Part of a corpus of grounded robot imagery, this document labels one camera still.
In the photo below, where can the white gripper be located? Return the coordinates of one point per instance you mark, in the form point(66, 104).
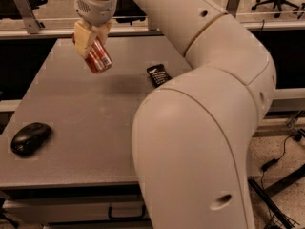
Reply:
point(96, 10)

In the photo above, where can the red coke can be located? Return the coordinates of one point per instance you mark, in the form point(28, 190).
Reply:
point(95, 56)

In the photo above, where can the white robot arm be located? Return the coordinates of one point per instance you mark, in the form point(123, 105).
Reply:
point(190, 136)

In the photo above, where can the black office chair centre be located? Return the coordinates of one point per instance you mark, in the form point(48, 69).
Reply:
point(127, 11)

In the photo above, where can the black snack bar wrapper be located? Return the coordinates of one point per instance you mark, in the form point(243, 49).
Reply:
point(158, 75)

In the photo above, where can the black computer mouse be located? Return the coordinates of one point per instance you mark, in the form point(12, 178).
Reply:
point(30, 138)

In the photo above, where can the black office chair right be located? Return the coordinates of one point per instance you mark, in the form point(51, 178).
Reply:
point(298, 11)

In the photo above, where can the grey cabinet drawer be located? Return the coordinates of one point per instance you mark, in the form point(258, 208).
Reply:
point(61, 210)

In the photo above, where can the left metal bracket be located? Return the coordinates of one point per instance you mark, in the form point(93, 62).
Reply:
point(31, 24)

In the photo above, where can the centre metal bracket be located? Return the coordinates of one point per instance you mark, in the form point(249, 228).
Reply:
point(151, 25)

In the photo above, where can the black drawer handle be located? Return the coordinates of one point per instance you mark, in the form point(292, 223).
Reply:
point(126, 213)

